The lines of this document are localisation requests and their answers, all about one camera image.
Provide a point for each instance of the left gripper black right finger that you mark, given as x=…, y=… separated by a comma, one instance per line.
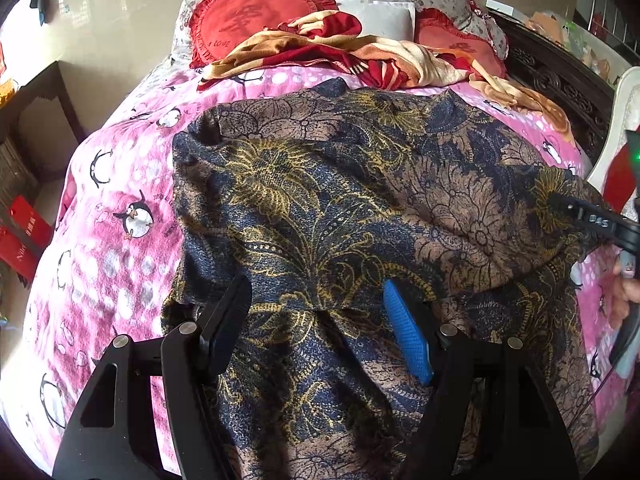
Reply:
x=490, y=414

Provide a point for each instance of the dark floral patterned garment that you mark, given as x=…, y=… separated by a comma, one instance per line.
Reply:
x=320, y=196

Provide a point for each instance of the person right hand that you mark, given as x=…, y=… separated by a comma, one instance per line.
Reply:
x=625, y=291

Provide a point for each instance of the white red plastic chair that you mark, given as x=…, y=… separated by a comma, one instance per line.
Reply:
x=612, y=175

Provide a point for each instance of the dark carved wooden headboard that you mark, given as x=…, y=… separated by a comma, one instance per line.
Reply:
x=547, y=68

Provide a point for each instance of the pink penguin blanket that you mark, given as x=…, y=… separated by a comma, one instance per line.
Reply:
x=117, y=244

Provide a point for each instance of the red boxes on floor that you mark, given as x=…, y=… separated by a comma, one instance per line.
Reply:
x=25, y=239

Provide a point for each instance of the red heart pillow right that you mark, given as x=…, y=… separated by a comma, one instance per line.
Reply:
x=438, y=33

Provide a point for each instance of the red heart pillow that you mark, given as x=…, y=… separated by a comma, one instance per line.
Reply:
x=438, y=33
x=218, y=26

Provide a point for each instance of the white rectangular pillow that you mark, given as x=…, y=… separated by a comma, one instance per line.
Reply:
x=392, y=20

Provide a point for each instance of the dark wooden side shelf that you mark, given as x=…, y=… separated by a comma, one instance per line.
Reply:
x=40, y=130

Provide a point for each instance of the orange red crumpled blanket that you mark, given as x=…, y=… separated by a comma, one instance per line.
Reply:
x=334, y=38

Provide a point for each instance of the red heart pillow left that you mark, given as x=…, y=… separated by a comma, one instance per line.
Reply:
x=218, y=26

